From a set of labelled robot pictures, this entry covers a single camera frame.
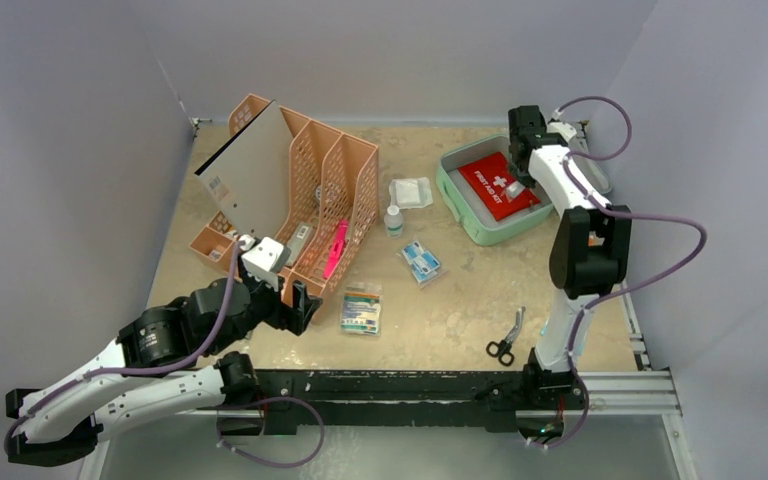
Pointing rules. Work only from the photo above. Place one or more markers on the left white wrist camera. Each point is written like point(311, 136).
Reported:
point(262, 260)

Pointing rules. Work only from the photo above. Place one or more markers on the black handled scissors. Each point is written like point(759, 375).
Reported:
point(502, 350)

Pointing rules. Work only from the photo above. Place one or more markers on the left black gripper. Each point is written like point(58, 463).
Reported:
point(293, 316)

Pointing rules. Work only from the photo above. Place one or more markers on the red first aid pouch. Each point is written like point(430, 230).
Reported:
point(489, 178)

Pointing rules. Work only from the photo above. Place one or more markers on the mint green storage case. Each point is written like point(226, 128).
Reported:
point(471, 214)

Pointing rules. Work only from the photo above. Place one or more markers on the green orange dressing packet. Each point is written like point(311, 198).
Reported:
point(361, 309)

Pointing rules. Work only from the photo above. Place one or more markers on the alcohol wipes bag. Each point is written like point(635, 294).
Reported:
point(424, 266)

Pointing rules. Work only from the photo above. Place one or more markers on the black table front rail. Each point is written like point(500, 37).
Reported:
point(497, 401)

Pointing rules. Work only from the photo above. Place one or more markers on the pink plastic desk organizer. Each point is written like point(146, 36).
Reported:
point(333, 175)

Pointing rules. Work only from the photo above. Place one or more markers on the white gauze pad packet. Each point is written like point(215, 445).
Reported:
point(410, 193)

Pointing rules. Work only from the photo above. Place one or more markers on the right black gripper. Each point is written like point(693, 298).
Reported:
point(520, 162)

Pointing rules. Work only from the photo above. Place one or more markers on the pink marker pen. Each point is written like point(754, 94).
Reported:
point(337, 248)

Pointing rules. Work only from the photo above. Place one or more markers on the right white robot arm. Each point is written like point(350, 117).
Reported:
point(589, 255)

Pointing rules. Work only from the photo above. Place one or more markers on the small white plastic bottle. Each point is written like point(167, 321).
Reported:
point(394, 221)

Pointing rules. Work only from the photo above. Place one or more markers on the grey folder board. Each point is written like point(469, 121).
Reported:
point(247, 177)

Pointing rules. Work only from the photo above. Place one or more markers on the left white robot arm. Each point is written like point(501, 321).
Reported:
point(172, 358)

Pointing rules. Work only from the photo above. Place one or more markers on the blue white bandage roll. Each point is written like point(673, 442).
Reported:
point(514, 190)

